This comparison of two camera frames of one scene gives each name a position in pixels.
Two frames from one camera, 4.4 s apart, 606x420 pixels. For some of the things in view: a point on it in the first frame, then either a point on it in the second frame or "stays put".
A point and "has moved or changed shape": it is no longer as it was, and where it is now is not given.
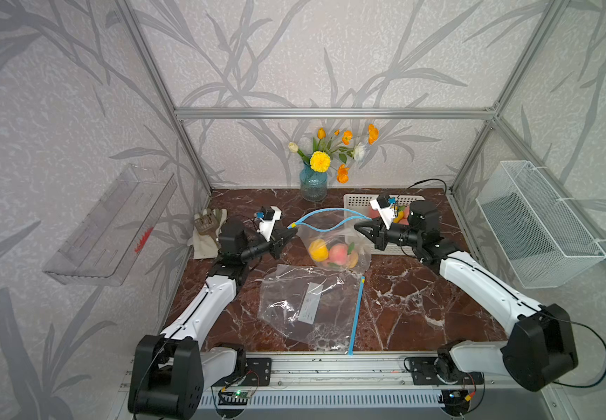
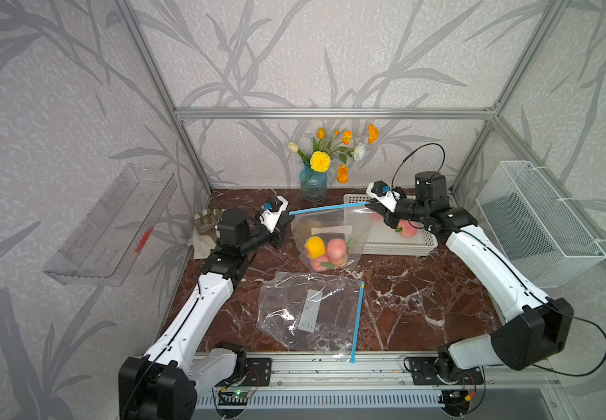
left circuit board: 233,398 stays put
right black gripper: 379,236 to 389,216
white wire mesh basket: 545,242 stays put
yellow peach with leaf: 319,250 stays put
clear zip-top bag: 315,308 stays put
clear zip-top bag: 331,240 has moved or changed shape
